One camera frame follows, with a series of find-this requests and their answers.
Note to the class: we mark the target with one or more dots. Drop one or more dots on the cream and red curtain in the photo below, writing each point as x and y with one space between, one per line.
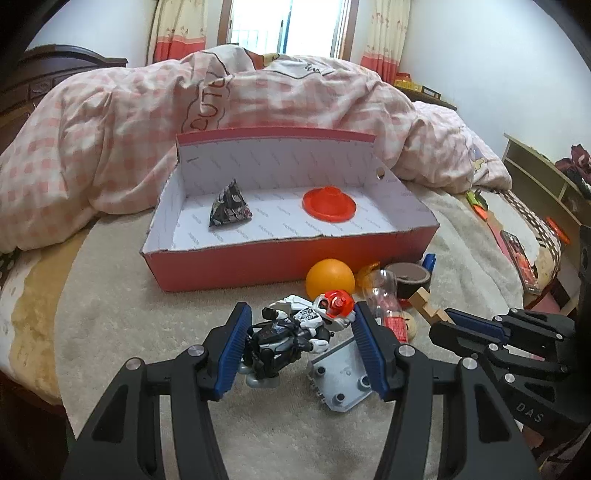
180 27
383 41

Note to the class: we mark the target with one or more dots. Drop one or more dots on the dark wooden desk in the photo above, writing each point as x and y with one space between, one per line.
429 97

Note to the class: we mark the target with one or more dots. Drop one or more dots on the red patterned flat pack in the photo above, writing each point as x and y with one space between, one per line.
519 258

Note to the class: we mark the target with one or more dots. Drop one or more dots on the red plastic lid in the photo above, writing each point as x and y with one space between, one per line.
332 205

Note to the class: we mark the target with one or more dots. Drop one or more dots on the green orange toy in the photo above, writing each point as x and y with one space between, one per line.
473 197

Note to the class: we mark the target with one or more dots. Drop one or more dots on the black white robot toy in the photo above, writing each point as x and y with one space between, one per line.
277 341

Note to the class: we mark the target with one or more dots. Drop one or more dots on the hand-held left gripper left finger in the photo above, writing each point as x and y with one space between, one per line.
233 350

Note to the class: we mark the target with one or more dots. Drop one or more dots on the dark tape roll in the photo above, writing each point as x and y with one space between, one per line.
406 274

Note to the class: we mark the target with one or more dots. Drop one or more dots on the wooden block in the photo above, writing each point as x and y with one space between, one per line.
429 309

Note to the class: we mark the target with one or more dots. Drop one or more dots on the brown dotted bed sheet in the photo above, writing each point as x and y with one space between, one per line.
23 314

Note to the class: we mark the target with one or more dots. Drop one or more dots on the pink checkered quilt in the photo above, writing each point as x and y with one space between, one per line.
115 138

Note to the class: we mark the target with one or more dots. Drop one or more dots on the dark wooden headboard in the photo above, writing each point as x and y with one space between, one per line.
27 78

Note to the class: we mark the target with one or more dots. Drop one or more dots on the red cardboard box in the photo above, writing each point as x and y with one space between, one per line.
277 263

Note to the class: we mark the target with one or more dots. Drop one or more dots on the pink strip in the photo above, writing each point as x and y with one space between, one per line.
497 235

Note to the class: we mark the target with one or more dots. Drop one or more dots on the black patterned pyramid pouch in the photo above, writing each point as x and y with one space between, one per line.
231 207

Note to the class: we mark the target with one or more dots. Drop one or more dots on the yellow and red toy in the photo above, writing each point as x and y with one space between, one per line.
403 81

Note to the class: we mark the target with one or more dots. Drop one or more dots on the beige fleece blanket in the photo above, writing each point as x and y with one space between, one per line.
115 323

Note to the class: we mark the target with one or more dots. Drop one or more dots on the orange ball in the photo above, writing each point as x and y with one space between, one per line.
330 279

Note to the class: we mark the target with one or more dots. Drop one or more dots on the beige wooden shelf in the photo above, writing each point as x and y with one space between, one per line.
531 166

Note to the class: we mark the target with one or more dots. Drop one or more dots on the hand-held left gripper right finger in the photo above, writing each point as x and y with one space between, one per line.
369 350

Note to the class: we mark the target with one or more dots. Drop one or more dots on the dark red cloth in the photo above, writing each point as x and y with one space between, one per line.
577 166

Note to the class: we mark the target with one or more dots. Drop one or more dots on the clear plastic bottle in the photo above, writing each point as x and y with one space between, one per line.
383 295

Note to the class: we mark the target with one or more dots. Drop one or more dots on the grey plastic plate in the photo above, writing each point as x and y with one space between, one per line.
341 383

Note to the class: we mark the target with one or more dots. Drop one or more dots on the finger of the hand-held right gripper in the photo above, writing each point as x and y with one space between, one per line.
475 323
461 339

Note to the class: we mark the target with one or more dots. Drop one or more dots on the orange plastic piece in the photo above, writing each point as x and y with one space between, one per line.
557 230

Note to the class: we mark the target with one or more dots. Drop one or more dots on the window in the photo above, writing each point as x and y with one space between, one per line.
291 23

